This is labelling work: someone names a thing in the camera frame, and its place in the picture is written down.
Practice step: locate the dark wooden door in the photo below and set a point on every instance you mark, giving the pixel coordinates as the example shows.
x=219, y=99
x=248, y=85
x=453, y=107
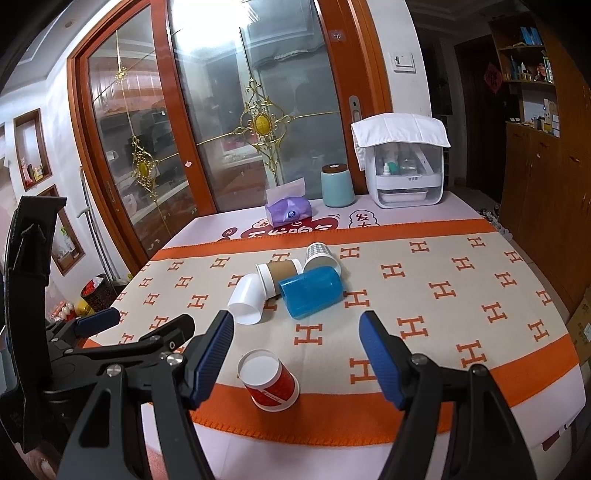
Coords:
x=475, y=138

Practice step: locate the pink printed tablecloth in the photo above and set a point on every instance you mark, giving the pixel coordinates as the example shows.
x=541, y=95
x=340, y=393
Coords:
x=438, y=213

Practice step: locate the orange and beige patterned blanket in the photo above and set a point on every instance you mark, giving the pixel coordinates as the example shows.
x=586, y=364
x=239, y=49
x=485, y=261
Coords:
x=461, y=300

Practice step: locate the brown sleeved paper cup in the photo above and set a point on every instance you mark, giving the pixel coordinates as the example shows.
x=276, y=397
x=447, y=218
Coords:
x=279, y=277

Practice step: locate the dark basket with red contents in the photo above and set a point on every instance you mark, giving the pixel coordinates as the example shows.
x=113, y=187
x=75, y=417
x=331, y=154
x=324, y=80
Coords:
x=98, y=293

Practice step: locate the checked paper cup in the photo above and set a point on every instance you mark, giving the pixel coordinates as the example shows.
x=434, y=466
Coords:
x=321, y=261

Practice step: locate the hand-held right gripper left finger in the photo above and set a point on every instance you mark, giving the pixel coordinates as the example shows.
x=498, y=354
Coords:
x=211, y=357

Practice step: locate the wooden framed wall niche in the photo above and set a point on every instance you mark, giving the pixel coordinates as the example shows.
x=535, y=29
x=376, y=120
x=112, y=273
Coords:
x=62, y=230
x=32, y=147

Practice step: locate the red paper cup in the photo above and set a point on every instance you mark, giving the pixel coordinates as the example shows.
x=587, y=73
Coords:
x=272, y=387

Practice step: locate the teal canister with brown lid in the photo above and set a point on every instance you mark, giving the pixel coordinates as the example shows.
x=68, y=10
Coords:
x=338, y=187

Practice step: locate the white light switch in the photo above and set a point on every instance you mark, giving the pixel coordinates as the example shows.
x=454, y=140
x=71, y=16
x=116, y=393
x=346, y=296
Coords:
x=404, y=62

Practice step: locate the blue box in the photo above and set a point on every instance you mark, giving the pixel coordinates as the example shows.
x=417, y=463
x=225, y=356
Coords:
x=531, y=35

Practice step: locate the white cloth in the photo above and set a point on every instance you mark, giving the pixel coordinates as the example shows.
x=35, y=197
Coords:
x=399, y=129

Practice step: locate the pair of shoes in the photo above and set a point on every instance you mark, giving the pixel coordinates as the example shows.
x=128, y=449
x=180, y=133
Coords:
x=496, y=221

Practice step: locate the white plastic cup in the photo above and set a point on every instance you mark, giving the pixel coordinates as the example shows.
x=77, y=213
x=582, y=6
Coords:
x=247, y=300

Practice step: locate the person's left hand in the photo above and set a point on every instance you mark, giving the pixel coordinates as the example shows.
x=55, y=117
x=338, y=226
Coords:
x=42, y=464

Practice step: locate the white storage box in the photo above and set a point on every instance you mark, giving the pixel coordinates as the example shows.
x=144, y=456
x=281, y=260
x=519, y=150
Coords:
x=408, y=182

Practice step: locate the purple tissue pack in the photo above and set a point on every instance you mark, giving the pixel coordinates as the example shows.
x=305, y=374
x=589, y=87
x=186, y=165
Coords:
x=288, y=210

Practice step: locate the red door decoration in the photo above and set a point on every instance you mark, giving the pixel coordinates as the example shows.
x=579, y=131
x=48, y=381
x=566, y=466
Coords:
x=492, y=78

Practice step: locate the glass sliding door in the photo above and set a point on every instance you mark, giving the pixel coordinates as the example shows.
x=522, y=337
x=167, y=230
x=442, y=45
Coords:
x=138, y=115
x=295, y=92

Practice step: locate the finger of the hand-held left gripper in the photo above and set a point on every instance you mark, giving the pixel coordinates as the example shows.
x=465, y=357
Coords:
x=152, y=339
x=98, y=321

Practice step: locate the cardboard box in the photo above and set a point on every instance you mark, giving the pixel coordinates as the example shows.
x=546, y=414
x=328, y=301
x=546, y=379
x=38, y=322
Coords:
x=581, y=323

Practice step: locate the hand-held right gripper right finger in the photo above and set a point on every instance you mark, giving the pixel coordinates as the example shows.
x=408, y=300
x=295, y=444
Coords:
x=383, y=360

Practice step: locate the wooden shelf cabinet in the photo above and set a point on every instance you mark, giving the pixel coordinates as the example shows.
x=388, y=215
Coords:
x=540, y=184

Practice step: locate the blue plastic cup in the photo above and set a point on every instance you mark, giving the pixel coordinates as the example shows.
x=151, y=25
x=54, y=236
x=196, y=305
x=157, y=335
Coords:
x=314, y=290

